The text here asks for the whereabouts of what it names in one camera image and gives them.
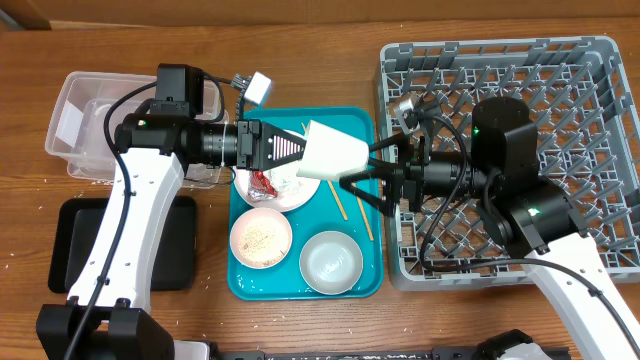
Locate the pink bowl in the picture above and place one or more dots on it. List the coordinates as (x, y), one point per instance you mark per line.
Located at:
(260, 238)

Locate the black rail at bottom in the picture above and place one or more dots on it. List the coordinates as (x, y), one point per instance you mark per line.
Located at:
(440, 353)

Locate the clear plastic bin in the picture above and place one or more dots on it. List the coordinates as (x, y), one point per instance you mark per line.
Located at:
(75, 131)

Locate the white cup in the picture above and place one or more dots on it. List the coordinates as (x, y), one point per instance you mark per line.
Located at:
(330, 154)

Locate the white napkin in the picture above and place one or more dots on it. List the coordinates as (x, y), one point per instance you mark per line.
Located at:
(284, 178)

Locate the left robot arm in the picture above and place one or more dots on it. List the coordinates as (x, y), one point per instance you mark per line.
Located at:
(107, 311)

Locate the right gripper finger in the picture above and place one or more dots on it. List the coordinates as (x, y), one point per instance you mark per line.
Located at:
(378, 187)
(400, 141)

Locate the black tray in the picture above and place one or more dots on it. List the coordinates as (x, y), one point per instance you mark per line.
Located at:
(78, 224)

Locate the white plate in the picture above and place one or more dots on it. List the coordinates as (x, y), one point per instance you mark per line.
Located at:
(289, 202)

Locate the grey bowl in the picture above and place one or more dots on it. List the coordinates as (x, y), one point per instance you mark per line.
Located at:
(331, 263)

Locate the grey dishwasher rack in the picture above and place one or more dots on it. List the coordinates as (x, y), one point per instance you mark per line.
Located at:
(580, 100)

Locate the teal serving tray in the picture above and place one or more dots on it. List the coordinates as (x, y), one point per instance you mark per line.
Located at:
(337, 211)

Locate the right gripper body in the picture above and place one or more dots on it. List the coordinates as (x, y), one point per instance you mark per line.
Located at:
(412, 162)

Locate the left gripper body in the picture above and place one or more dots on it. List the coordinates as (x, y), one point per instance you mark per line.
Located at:
(248, 147)

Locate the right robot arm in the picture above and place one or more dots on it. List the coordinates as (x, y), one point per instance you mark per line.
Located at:
(530, 216)

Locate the red foil wrapper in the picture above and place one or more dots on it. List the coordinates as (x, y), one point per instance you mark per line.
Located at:
(260, 188)

